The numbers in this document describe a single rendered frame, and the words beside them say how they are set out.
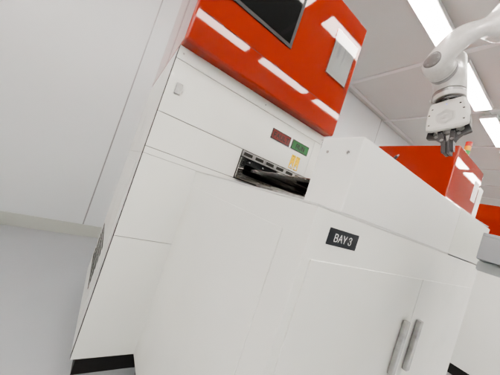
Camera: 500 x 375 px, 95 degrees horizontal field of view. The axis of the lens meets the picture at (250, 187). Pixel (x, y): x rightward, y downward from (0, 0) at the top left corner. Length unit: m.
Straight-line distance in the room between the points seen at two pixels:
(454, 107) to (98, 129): 2.28
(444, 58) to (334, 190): 0.60
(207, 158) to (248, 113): 0.26
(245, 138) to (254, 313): 0.72
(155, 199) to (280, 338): 0.64
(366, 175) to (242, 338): 0.37
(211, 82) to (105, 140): 1.55
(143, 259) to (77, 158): 1.55
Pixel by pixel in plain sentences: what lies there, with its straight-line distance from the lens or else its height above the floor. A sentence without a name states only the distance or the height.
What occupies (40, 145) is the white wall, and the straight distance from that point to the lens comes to 2.41.
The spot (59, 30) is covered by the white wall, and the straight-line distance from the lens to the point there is 2.53.
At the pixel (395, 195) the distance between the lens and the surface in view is 0.57.
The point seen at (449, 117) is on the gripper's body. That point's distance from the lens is 0.92.
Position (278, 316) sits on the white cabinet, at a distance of 0.42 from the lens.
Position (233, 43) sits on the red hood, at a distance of 1.00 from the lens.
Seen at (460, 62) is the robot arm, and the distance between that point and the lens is 1.01.
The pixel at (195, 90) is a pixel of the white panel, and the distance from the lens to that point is 0.94.
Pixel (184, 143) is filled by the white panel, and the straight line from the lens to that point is 0.91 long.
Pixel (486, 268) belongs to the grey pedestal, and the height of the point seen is 0.81.
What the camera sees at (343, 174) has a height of 0.89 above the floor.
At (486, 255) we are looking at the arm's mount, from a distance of 0.60.
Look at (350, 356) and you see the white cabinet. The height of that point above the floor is 0.54.
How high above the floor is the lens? 0.80
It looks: 2 degrees up
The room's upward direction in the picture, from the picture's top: 19 degrees clockwise
